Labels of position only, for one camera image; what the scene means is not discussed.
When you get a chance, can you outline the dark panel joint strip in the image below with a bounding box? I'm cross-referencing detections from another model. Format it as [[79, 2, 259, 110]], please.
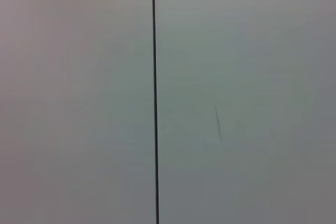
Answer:
[[151, 0, 160, 224]]

